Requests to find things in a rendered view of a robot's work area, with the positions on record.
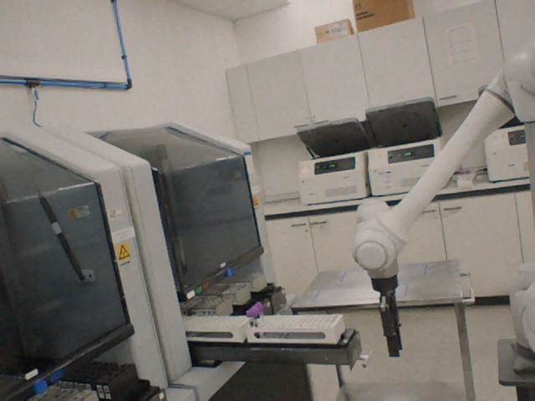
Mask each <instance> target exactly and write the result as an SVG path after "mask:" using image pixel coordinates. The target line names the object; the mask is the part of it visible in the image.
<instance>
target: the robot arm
mask: <svg viewBox="0 0 535 401"><path fill-rule="evenodd" d="M515 115H516V116H517V118H518V119H519V120H520V121H521V122H524V130H525V140H526V141H527V158H528V167H529V176H530V186H531V195H532V213H533V221H534V231H535V38H534V39H531V40H529V41H527V42H525V43H524V44H523V45H522V46H520V47H519V48H517V49H516V50H515V51H514V52H513V53H512V55H511V56H510V58H509V59H508V60H507V61H506V62H505V63H504V65H503V66H502V68H501V69H500V70H499V72H498V73H497V75H496V77H495V78H494V79H493V80H492V81H491V83H490V84H489V85H488V87H487V88H486V89H485V91H484V92H483V93H482V95H481V97H480V98H479V100H478V102H477V103H476V105H475V107H474V108H473V110H472V111H471V112H470V113H469V115H468V116H467V118H466V119H465V121H464V122H463V123H462V125H461V126H460V128H459V129H458V130H457V132H456V133H455V134H454V135H453V137H452V138H451V139H450V140H449V142H448V143H447V144H446V145H445V147H444V148H443V149H442V150H441V152H440V154H438V156H437V157H436V158H435V160H434V161H433V162H432V164H431V165H430V166H429V168H428V170H427V171H426V172H425V174H423V176H422V177H421V178H420V180H418V181H417V182H416V184H415V186H414V187H413V189H412V190H411V191H410V192H409V193H408V194H407V196H406V197H405V198H404V199H403V201H402V202H401V203H399V205H397V206H395V207H394V208H393V209H392V210H390V209H389V207H388V206H387V205H386V203H385V202H383V201H375V200H374V201H369V202H366V203H364V204H361V205H359V206H358V209H357V214H356V227H355V230H356V233H355V235H354V238H353V241H352V246H351V250H352V255H353V258H354V260H355V262H357V263H358V264H359V265H360V266H361V267H362V268H363V269H364V271H366V272H367V276H368V277H370V278H371V283H372V288H373V290H374V291H375V292H379V293H380V296H379V300H380V304H379V310H380V316H381V320H382V324H383V328H382V329H384V330H383V336H384V337H385V339H386V343H387V348H388V354H389V357H399V356H400V350H402V349H403V348H402V343H401V337H400V329H399V327H401V324H400V323H398V322H399V316H398V312H399V310H398V305H397V299H396V290H395V289H396V288H397V287H398V286H399V283H398V277H397V273H398V271H399V267H398V262H397V256H398V255H399V253H400V251H401V250H403V249H404V247H405V244H406V243H407V242H408V241H409V239H408V232H409V229H410V227H411V225H412V224H413V223H414V221H415V220H416V219H417V218H418V216H420V214H421V213H422V212H423V210H424V209H425V208H426V207H427V206H428V205H429V204H430V203H431V201H432V199H433V198H434V197H435V195H436V194H437V193H438V192H439V190H440V189H441V188H442V187H443V186H444V184H445V183H446V182H447V181H448V179H449V178H450V177H452V176H453V174H454V173H455V172H456V171H457V169H458V168H459V167H460V166H461V163H462V162H463V161H464V160H465V159H466V157H467V156H468V155H469V154H470V153H471V152H472V151H473V150H474V149H475V148H476V147H477V146H478V145H479V144H480V143H481V142H482V141H483V140H484V139H485V138H486V137H488V136H489V135H491V134H492V133H493V132H495V131H496V130H497V129H499V128H500V127H501V126H503V125H504V124H505V123H506V122H507V121H508V120H510V119H512V118H513V117H514V116H515ZM510 303H511V310H512V312H511V316H512V325H513V328H514V332H515V335H516V341H512V348H513V351H514V357H515V363H514V365H513V371H514V373H517V374H527V373H535V262H529V263H525V264H522V265H521V266H520V267H519V268H518V269H516V271H515V273H514V274H513V277H512V280H511V284H510Z"/></svg>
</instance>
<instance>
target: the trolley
mask: <svg viewBox="0 0 535 401"><path fill-rule="evenodd" d="M398 267H399V271H398V273H397V277H398V283H399V286H398V287H397V288H396V289H395V290H396V299H397V305H398V306H415V305H428V304H435V303H453V302H454V307H455V313H456V324H457V329H458V335H459V340H460V345H459V346H460V352H461V363H462V368H463V374H464V379H465V381H464V382H439V383H409V382H402V383H346V382H345V381H344V371H343V366H342V365H335V367H336V373H337V379H338V383H339V393H338V395H337V398H336V399H335V401H476V395H475V389H474V378H473V372H472V366H471V356H470V350H469V349H470V344H469V339H468V333H467V326H466V316H465V310H464V307H465V305H471V304H475V298H474V292H473V288H472V283H471V273H470V272H460V267H459V260H448V261H427V262H418V263H416V264H404V265H398ZM466 276H467V279H468V285H469V290H470V295H471V298H469V299H467V300H464V299H463V292H462V287H461V277H466ZM379 296H380V293H379V292H375V291H374V290H373V288H372V283H371V278H370V277H368V276H367V272H366V271H364V269H363V268H362V267H360V268H356V269H348V270H337V271H326V272H320V273H319V274H318V275H317V276H316V277H315V278H314V280H313V282H312V283H311V284H309V286H308V287H307V288H306V289H305V291H304V292H303V293H302V296H301V297H300V298H299V299H297V301H296V302H295V303H294V304H293V305H292V306H291V310H292V313H293V316H302V314H301V312H303V311H321V310H326V314H327V316H328V315H334V313H333V310H340V309H360V308H379V304H380V300H379ZM302 368H303V372H304V373H303V376H304V377H305V379H304V381H306V385H307V390H308V399H309V401H317V399H316V394H315V389H314V385H313V376H312V371H311V367H310V364H302Z"/></svg>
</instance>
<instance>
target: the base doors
mask: <svg viewBox="0 0 535 401"><path fill-rule="evenodd" d="M515 196H516V201H515ZM516 203H517V208H516ZM439 205H440V209H439ZM459 206H460V207H462V208H461V209H454V210H444V211H443V209H445V208H455V207H459ZM433 209H434V210H436V211H432V210H433ZM440 210H441V214H440ZM424 211H432V212H422V213H421V214H420V216H418V218H417V219H416V220H415V221H414V223H413V224H412V225H411V227H410V229H409V232H408V239H409V241H408V242H407V243H406V244H405V247H404V249H403V250H401V251H400V253H399V255H398V256H397V262H398V265H404V264H416V263H418V262H427V261H446V257H447V261H448V260H459V267H460V272H470V273H471V283H472V288H473V292H474V297H491V296H506V295H510V284H511V280H512V277H513V274H514V273H515V271H516V269H518V268H519V267H520V266H521V265H522V260H523V264H525V263H529V262H535V240H534V237H535V231H534V221H533V213H532V195H531V191H526V192H518V193H515V195H514V193H511V194H504V195H489V196H482V197H474V198H466V199H459V200H451V201H443V202H439V203H430V204H429V205H428V206H427V207H426V208H425V209H424ZM356 214H357V211H351V212H350V213H342V214H334V215H326V216H310V217H301V218H293V219H285V220H276V221H265V222H266V227H267V237H268V242H269V246H270V247H271V252H272V257H273V266H274V271H275V275H276V281H277V285H278V286H282V287H285V292H286V294H294V293H297V294H298V298H300V297H301V296H302V293H303V292H304V291H305V289H306V288H307V287H308V286H309V284H311V283H312V282H313V280H314V278H315V277H316V276H317V275H318V274H319V273H320V272H326V271H337V270H348V269H356V268H360V267H361V266H360V265H359V264H358V263H357V262H355V260H354V258H353V255H352V250H351V246H352V241H353V238H354V235H355V233H356V230H355V227H356ZM444 215H446V218H444ZM517 216H518V220H517ZM435 217H437V220H436V219H435ZM322 221H327V223H319V224H318V225H311V223H314V222H322ZM441 222H442V226H441ZM518 222H519V227H518ZM303 223H305V226H291V225H303ZM332 226H344V228H332ZM442 227H443V231H442ZM519 228H520V233H519ZM305 230H308V231H306V232H305ZM279 231H287V232H288V233H281V234H278V232H279ZM443 232H444V238H443ZM305 234H307V238H308V241H305ZM520 235H521V239H520ZM444 239H445V243H444ZM521 241H522V245H521ZM445 245H446V249H445Z"/></svg>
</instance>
